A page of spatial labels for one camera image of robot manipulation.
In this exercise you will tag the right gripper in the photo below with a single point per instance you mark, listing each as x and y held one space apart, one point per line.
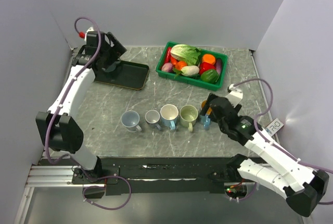
207 104

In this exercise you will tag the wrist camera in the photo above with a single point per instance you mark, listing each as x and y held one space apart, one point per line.
234 96
84 34

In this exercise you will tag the paper label card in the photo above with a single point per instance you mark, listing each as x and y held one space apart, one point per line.
274 127

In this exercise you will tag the white radish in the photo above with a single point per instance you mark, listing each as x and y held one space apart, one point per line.
188 71

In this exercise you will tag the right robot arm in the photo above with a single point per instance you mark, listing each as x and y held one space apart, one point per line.
299 184

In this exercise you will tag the orange pumpkin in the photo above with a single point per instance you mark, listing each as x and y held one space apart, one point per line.
179 65

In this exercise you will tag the napa cabbage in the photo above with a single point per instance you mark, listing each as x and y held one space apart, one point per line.
186 53

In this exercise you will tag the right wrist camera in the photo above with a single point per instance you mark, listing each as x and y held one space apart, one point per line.
234 96

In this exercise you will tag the purple eggplant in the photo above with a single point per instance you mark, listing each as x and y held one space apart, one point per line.
218 65

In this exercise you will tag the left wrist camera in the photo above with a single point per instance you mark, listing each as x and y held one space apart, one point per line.
84 34

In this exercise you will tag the black serving tray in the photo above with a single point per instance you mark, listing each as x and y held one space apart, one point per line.
127 75

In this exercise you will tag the orange fruit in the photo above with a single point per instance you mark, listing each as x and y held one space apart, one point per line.
208 58

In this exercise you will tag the grey-blue round mug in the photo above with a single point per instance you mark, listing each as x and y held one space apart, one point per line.
130 120

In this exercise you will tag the green bell pepper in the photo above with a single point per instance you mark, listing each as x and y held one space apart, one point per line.
210 76

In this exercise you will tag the blue butterfly mug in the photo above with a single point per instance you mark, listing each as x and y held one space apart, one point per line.
205 120

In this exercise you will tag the small blue-grey mug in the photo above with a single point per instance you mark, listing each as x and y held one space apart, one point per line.
152 118

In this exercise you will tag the orange carrot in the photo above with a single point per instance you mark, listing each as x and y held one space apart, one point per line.
174 61

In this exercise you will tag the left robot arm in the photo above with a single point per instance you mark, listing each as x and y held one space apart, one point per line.
57 127

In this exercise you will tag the light blue faceted mug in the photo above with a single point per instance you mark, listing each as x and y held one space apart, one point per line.
169 115

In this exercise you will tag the purple onion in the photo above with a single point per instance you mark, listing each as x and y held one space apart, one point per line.
167 67

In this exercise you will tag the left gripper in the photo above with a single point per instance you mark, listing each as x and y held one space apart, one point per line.
117 50

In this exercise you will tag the red chili pepper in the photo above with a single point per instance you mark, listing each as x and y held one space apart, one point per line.
168 55

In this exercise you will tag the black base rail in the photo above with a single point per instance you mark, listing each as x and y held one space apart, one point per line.
163 175

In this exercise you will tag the pale green mug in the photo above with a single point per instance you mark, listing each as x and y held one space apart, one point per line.
188 117

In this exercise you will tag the red bell pepper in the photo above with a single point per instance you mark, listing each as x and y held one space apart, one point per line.
204 66

